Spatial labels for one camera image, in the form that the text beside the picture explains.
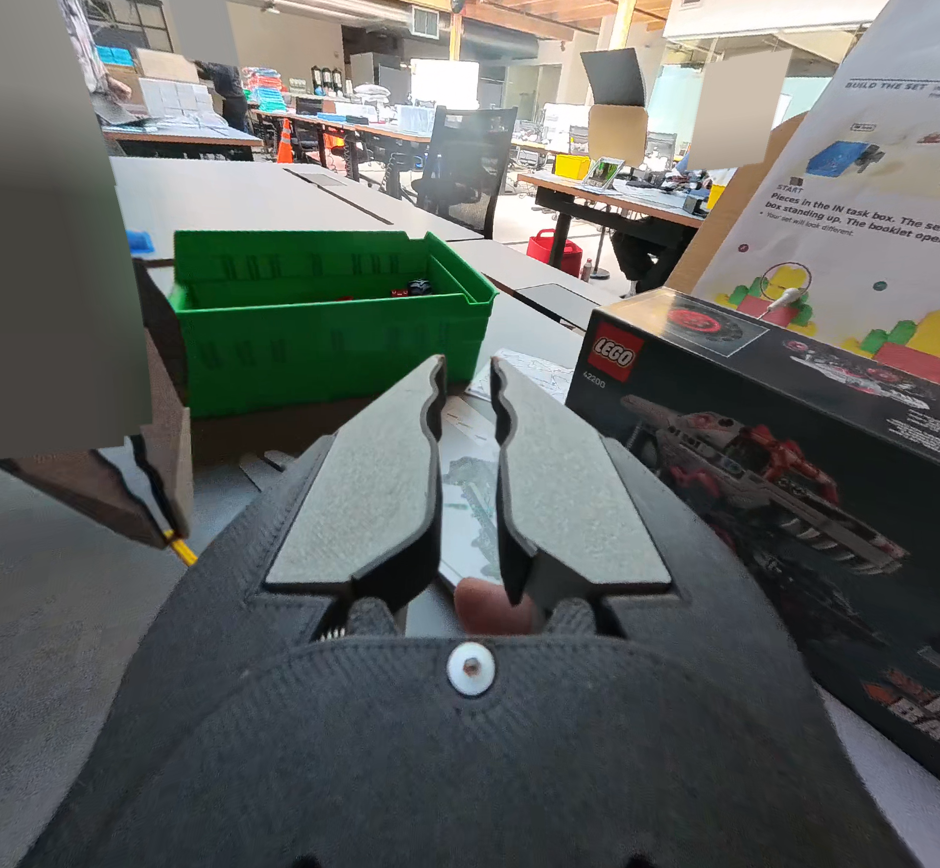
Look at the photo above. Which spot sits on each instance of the orange traffic cone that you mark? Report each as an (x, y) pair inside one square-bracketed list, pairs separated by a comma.
[(285, 145)]

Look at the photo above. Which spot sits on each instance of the person's right hand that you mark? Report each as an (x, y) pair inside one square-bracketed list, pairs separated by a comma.
[(492, 607)]

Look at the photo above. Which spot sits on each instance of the black toy set box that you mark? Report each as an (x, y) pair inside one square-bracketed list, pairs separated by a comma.
[(734, 405)]

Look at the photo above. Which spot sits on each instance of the red tote bin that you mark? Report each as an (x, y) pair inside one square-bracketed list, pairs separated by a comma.
[(554, 255)]

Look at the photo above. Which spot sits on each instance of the cardboard box black flap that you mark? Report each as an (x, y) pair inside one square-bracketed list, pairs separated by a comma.
[(617, 126)]

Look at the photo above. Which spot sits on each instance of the blue plastic lid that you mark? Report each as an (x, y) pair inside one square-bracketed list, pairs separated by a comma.
[(139, 242)]

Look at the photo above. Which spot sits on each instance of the black mesh office chair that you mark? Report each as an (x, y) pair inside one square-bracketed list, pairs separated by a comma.
[(466, 163)]

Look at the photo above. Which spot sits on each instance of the stack of coloured bins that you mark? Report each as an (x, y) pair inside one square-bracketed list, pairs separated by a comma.
[(266, 86)]

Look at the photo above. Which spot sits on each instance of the yellow axle piece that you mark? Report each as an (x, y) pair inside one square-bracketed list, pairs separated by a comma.
[(183, 552)]

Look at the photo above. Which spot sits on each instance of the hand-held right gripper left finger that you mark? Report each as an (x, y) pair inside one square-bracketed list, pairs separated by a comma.
[(367, 501)]

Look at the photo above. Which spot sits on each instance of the long wooden desk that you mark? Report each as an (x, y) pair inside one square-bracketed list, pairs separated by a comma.
[(183, 137)]

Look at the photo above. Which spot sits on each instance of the cardboard poster stand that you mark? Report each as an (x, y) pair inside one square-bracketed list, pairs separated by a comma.
[(720, 251)]

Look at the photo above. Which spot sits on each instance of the wooden desk black legs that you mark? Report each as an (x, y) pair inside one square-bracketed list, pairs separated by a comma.
[(631, 203)]

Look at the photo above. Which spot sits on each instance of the white instruction poster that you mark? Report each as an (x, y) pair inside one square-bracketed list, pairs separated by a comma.
[(844, 258)]

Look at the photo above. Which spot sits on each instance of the green plastic bin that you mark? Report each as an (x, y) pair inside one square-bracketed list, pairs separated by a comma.
[(294, 368)]

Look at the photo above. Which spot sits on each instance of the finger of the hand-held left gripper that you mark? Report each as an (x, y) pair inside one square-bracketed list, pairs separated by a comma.
[(81, 482), (172, 457)]

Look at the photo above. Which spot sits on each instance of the stack of white boxes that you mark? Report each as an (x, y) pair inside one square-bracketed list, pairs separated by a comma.
[(176, 97)]

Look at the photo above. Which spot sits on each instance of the yellow plastic bin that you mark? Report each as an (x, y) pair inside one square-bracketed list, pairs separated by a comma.
[(573, 165)]

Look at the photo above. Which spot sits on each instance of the instruction booklet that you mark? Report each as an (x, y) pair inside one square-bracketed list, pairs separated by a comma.
[(470, 501)]

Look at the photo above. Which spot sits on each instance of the black rubber toy tire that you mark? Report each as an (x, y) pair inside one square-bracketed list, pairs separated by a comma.
[(420, 286)]

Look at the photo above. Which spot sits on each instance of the small framed screen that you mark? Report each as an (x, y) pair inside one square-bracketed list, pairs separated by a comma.
[(603, 172)]

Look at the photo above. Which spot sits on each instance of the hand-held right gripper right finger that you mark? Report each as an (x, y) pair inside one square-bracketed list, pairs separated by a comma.
[(580, 501)]

